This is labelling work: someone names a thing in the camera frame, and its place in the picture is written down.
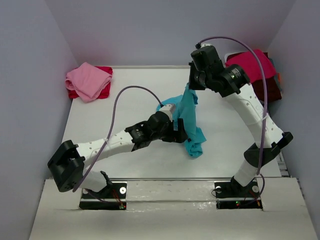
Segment turquoise t shirt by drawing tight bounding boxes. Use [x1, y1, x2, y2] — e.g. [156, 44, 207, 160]
[161, 84, 206, 158]

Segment pink folded t shirt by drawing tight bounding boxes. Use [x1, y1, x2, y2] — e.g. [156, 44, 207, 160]
[65, 61, 112, 103]

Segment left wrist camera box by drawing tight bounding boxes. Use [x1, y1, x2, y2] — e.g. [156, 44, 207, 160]
[159, 103, 176, 122]

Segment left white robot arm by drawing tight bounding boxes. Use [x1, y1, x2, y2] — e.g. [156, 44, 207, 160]
[47, 111, 188, 194]

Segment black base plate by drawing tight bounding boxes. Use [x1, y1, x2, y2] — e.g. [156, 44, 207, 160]
[211, 180, 263, 210]
[78, 181, 127, 211]

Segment dark red t shirt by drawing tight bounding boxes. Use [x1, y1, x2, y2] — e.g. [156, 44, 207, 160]
[250, 49, 282, 103]

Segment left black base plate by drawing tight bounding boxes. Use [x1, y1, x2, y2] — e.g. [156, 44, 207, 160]
[78, 181, 127, 211]

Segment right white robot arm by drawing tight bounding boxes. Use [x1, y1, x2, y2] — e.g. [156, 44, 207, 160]
[189, 44, 293, 194]

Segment magenta t shirt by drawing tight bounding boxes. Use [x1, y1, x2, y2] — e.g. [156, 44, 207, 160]
[225, 49, 277, 84]

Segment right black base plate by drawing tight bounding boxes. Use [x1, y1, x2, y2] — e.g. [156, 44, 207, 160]
[211, 180, 263, 210]

